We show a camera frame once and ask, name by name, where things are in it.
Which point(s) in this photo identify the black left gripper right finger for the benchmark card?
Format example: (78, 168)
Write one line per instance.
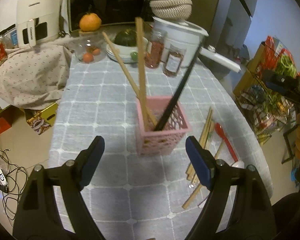
(203, 162)

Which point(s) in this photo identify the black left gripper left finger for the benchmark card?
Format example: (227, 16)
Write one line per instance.
(87, 162)

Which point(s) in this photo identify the disposable chopsticks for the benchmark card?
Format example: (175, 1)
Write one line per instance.
(190, 173)

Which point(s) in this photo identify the red plastic spoon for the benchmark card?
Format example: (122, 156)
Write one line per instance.
(219, 130)

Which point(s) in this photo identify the black chopstick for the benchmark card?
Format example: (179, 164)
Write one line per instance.
(172, 103)

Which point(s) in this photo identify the wooden chopstick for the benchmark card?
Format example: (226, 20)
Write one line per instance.
(127, 77)
(141, 70)

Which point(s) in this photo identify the white plastic spoon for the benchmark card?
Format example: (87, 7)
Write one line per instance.
(238, 164)

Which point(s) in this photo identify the dotted beige cloth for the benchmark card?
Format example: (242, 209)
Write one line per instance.
(34, 78)

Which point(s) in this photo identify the labelled spice jar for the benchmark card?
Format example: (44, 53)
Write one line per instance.
(174, 60)

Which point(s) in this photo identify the dark refrigerator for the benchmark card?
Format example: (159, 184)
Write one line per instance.
(226, 21)

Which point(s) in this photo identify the glass jar with small oranges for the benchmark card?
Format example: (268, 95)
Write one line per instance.
(90, 47)

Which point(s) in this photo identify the tall red spice jar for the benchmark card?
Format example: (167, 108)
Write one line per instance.
(155, 48)

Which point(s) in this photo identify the white electric pot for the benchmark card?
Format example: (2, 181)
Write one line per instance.
(186, 35)

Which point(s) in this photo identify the green pumpkin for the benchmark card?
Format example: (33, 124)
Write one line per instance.
(126, 38)

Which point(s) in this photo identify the large orange fruit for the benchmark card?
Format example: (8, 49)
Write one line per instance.
(90, 22)

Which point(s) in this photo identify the white air fryer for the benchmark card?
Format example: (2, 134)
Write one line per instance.
(37, 21)

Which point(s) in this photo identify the black microwave oven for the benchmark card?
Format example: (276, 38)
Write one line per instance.
(109, 11)

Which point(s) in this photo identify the wire storage rack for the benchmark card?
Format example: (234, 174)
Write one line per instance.
(266, 110)

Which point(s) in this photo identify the woven rope basket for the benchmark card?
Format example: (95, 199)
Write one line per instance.
(171, 9)

